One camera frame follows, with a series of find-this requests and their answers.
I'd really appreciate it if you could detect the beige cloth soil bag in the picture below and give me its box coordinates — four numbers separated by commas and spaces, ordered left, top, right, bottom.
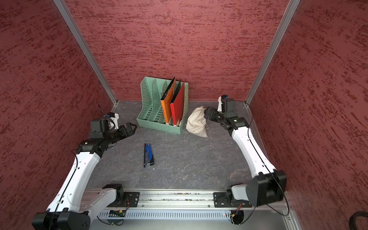
186, 106, 208, 138

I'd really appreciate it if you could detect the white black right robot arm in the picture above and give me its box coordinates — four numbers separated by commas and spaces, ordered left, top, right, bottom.
205, 107, 287, 207

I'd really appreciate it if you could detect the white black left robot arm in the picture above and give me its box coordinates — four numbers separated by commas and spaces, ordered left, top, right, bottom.
32, 123, 137, 230

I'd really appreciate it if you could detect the green perforated file organizer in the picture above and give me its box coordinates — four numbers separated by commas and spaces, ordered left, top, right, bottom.
137, 77, 189, 134

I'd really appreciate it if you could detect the red folder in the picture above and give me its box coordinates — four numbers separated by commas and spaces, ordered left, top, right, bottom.
170, 82, 185, 126

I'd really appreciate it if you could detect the blue black stapler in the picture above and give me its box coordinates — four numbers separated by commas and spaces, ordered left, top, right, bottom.
143, 143, 154, 167

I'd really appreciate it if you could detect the black folder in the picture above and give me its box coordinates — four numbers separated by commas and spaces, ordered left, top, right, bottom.
170, 81, 182, 104

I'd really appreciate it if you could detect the orange folder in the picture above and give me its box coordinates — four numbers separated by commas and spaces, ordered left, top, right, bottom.
161, 77, 176, 125

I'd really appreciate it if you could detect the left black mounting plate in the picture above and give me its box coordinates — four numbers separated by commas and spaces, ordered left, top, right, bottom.
107, 192, 140, 209

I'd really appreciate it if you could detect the black mounting plate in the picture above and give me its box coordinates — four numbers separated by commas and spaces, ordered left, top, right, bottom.
107, 192, 140, 209
213, 192, 252, 209

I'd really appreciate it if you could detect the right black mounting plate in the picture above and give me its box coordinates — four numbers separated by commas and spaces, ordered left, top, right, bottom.
213, 192, 252, 209

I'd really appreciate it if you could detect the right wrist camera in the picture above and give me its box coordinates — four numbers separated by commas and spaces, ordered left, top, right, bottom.
218, 94, 238, 119

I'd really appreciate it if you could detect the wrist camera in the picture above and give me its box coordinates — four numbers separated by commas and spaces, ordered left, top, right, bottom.
89, 112, 119, 140
218, 94, 238, 119

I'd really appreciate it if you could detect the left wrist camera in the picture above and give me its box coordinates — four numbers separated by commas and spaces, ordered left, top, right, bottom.
89, 112, 119, 140

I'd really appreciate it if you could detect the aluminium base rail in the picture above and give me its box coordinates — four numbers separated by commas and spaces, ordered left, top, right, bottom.
58, 188, 294, 210

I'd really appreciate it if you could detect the right aluminium corner post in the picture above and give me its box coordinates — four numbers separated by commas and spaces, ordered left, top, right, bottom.
246, 0, 300, 104

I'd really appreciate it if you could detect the aluminium corner post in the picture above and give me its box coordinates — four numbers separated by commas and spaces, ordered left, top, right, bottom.
246, 0, 300, 104
53, 0, 118, 105

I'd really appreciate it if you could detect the left aluminium corner post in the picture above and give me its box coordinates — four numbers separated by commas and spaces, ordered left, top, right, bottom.
53, 0, 118, 105

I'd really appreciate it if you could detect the black corrugated hose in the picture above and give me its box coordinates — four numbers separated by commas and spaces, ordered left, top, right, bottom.
349, 211, 368, 230

